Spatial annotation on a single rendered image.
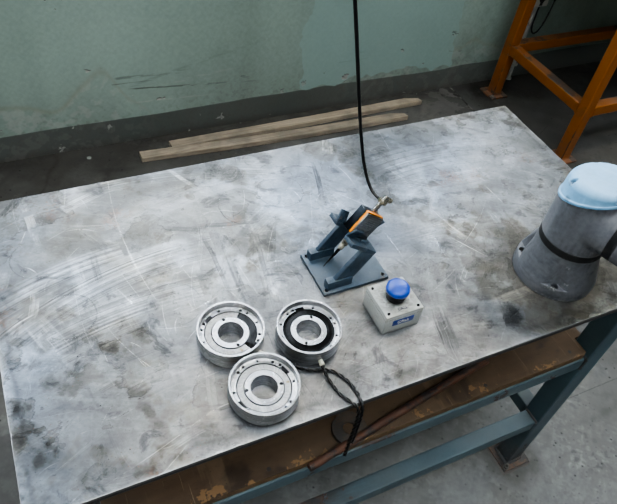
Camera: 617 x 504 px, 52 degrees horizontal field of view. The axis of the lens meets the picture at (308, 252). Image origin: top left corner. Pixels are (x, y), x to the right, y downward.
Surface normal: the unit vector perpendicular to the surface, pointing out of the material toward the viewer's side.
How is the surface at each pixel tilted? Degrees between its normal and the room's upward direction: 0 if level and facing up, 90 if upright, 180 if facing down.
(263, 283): 0
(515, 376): 0
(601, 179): 7
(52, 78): 90
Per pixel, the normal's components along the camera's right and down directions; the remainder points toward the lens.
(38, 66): 0.41, 0.70
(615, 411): 0.11, -0.67
